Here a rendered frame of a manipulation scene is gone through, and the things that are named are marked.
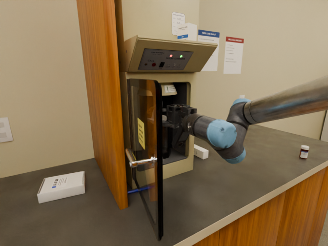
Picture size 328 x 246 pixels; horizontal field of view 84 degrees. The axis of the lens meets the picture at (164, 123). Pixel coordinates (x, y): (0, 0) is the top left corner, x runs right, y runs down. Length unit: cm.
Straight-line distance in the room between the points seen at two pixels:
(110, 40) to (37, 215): 62
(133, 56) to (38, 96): 60
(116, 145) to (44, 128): 57
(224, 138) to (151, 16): 48
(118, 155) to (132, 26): 43
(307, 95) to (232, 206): 44
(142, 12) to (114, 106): 34
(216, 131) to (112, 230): 43
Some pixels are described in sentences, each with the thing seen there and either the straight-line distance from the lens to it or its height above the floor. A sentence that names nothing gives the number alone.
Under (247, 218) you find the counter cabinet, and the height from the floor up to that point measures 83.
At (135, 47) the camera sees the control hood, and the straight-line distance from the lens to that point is 59.
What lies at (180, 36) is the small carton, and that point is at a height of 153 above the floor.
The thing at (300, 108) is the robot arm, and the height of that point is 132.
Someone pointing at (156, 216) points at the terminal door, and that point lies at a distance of 50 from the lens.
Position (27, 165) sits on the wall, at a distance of 116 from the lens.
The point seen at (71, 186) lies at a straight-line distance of 84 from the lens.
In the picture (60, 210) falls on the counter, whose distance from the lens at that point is 80.
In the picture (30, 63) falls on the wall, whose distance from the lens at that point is 107.
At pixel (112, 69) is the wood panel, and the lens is 56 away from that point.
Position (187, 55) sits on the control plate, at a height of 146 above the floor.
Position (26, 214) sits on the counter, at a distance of 85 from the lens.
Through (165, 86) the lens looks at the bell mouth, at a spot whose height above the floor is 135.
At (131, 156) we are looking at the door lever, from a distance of 46.
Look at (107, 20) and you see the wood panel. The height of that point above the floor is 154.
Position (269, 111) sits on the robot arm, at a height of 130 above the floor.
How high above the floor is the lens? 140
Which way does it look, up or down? 15 degrees down
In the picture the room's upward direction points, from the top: straight up
